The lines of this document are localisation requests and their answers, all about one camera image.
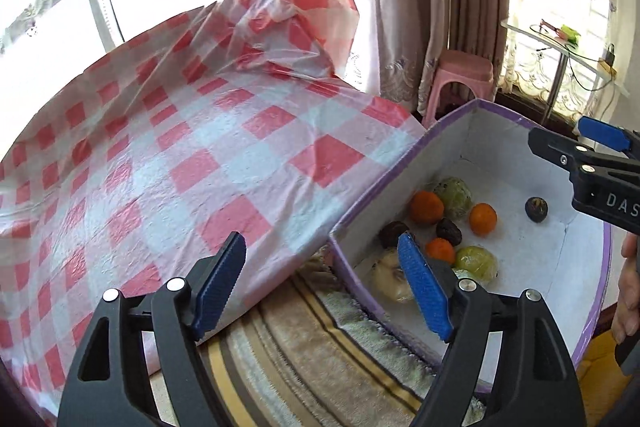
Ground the red checkered plastic tablecloth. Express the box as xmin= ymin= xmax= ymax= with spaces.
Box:
xmin=0 ymin=0 xmax=426 ymax=413

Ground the glass side table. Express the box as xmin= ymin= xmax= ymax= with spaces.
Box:
xmin=500 ymin=17 xmax=632 ymax=124

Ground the purple cardboard box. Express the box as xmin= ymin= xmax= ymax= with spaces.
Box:
xmin=327 ymin=100 xmax=613 ymax=395

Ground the dark water chestnut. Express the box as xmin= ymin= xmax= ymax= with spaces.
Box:
xmin=525 ymin=197 xmax=549 ymax=223
xmin=378 ymin=221 xmax=411 ymax=250
xmin=436 ymin=218 xmax=463 ymax=247

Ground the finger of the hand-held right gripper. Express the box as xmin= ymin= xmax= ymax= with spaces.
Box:
xmin=528 ymin=127 xmax=598 ymax=173
xmin=576 ymin=116 xmax=632 ymax=154

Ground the black cable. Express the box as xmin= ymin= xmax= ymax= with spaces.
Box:
xmin=570 ymin=52 xmax=617 ymax=90

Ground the striped towel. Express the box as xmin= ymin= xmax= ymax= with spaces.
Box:
xmin=200 ymin=252 xmax=491 ymax=427

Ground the green fruit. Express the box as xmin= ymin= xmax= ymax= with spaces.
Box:
xmin=433 ymin=177 xmax=474 ymax=220

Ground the orange mandarin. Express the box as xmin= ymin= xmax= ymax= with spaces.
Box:
xmin=468 ymin=203 xmax=498 ymax=236
xmin=426 ymin=238 xmax=457 ymax=265
xmin=410 ymin=191 xmax=445 ymax=225

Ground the pink plastic stool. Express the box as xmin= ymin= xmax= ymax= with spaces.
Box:
xmin=417 ymin=50 xmax=496 ymax=130

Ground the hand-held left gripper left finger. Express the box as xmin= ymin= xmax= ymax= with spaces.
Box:
xmin=57 ymin=231 xmax=248 ymax=427

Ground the person's right hand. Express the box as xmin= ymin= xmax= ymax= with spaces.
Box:
xmin=612 ymin=232 xmax=640 ymax=344

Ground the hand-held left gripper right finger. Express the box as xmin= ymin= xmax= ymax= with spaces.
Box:
xmin=397 ymin=231 xmax=588 ymax=427

